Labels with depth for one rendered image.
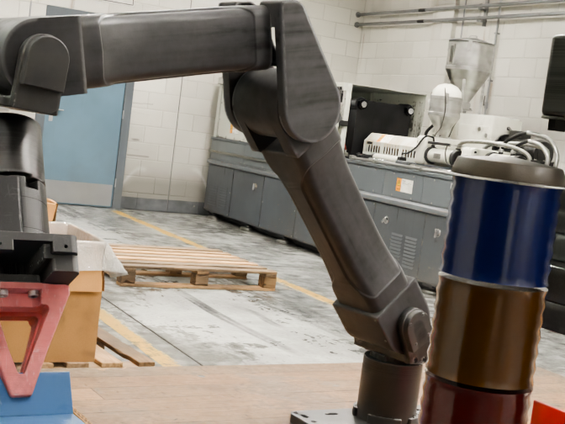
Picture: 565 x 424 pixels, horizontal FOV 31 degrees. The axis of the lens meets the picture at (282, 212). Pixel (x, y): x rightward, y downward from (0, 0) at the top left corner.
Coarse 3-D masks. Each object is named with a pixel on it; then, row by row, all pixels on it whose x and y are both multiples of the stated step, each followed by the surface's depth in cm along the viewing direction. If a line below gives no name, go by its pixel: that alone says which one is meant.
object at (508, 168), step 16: (464, 160) 34; (480, 160) 33; (496, 160) 33; (512, 160) 34; (480, 176) 33; (496, 176) 33; (512, 176) 33; (528, 176) 33; (544, 176) 33; (560, 176) 34
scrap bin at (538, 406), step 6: (534, 402) 100; (540, 402) 100; (534, 408) 100; (540, 408) 100; (546, 408) 99; (552, 408) 98; (534, 414) 100; (540, 414) 99; (546, 414) 99; (552, 414) 98; (558, 414) 97; (564, 414) 97; (534, 420) 100; (540, 420) 99; (546, 420) 99; (552, 420) 98; (558, 420) 97; (564, 420) 97
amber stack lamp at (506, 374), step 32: (448, 288) 34; (480, 288) 33; (512, 288) 34; (544, 288) 35; (448, 320) 34; (480, 320) 33; (512, 320) 33; (448, 352) 34; (480, 352) 33; (512, 352) 33; (480, 384) 33; (512, 384) 34
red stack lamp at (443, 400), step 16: (432, 384) 35; (448, 384) 34; (464, 384) 34; (432, 400) 34; (448, 400) 34; (464, 400) 34; (480, 400) 33; (496, 400) 34; (512, 400) 34; (528, 400) 34; (432, 416) 34; (448, 416) 34; (464, 416) 34; (480, 416) 34; (496, 416) 34; (512, 416) 34
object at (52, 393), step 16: (0, 384) 67; (48, 384) 68; (64, 384) 69; (0, 400) 66; (16, 400) 67; (32, 400) 67; (48, 400) 68; (64, 400) 69; (0, 416) 66; (16, 416) 66; (32, 416) 67; (48, 416) 67; (64, 416) 68
